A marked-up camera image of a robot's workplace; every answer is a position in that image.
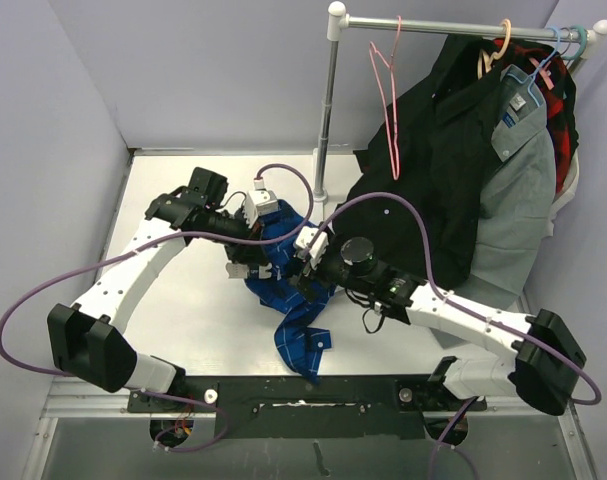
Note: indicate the grey hanging shirt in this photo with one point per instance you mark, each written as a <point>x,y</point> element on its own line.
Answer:
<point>493,168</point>

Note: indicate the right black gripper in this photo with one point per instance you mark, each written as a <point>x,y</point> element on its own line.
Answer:
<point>318,272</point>

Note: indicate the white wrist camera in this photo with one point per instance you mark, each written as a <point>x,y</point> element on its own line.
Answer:
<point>258,202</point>
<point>310,245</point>

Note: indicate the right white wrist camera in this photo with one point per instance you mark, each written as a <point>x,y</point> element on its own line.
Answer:
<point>310,245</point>

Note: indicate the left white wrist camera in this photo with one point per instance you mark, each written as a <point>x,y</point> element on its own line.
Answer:
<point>258,202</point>

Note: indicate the pink wire hanger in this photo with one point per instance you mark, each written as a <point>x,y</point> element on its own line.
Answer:
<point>389,105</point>

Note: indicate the blue plaid shirt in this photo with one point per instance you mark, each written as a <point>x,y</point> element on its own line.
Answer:
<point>299,344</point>

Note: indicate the blue hanger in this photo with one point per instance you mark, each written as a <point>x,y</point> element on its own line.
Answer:
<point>538,70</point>

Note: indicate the white hanging garment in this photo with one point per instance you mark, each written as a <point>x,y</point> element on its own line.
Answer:
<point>566,194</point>

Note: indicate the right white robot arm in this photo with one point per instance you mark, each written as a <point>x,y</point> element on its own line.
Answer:
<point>533,357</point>

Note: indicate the red plaid hanging shirt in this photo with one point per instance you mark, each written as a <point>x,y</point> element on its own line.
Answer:
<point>559,91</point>

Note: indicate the black hanging shirt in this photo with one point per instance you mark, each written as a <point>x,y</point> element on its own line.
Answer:
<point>392,228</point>

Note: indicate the teal hanger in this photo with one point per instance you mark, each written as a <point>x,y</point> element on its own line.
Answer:
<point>581,40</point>

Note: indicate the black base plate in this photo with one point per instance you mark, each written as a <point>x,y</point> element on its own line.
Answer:
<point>336,407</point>

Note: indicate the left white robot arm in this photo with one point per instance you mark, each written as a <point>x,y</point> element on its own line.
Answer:
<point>87,338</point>

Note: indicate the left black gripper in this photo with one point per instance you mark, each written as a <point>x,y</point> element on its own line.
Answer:
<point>247,254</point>

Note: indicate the metal clothes rack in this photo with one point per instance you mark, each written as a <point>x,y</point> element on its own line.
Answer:
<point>340,20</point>

